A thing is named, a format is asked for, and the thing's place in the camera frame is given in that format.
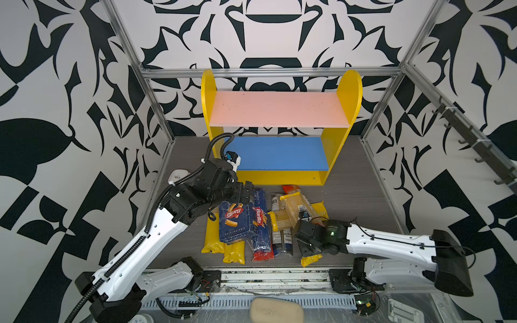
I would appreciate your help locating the blue Barilla spaghetti bag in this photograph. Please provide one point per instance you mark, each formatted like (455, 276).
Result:
(261, 244)

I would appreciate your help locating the yellow noodle bag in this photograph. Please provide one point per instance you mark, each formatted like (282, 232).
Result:
(321, 212)

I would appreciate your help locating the yellow shelf unit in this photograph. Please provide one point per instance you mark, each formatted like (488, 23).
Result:
(276, 160)

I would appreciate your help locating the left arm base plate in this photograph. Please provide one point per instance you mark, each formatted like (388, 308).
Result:
(206, 282)

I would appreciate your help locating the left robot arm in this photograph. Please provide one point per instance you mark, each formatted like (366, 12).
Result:
(116, 292)

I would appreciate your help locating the white plastic clip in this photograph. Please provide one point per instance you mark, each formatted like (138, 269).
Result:
(402, 313)

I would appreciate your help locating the blue Barilla pasta box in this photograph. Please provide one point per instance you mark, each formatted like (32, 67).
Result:
(236, 222)

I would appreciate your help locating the red end spaghetti bag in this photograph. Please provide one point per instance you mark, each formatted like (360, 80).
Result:
(290, 189)

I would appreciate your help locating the yellow pasta bag far left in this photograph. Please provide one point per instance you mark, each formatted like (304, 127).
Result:
(212, 243)

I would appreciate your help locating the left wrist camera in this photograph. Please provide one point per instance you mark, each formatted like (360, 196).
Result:
(233, 159)

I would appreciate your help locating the black wall hook rail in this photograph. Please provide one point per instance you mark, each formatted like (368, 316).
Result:
(473, 138)

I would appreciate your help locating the clear navy spaghetti bag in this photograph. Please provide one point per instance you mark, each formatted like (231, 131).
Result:
(282, 229)

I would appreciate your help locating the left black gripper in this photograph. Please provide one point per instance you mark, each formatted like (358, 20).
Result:
(245, 190)

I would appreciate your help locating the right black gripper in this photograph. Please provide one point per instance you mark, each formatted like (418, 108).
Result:
(300, 247)

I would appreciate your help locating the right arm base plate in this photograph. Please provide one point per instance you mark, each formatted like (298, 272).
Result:
(352, 281)

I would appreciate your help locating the yellow pasta bag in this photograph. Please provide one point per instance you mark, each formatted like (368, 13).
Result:
(212, 243)
(235, 253)

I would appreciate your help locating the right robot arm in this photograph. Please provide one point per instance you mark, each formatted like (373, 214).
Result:
(383, 258)

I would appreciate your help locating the white round device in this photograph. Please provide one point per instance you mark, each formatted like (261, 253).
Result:
(178, 176)

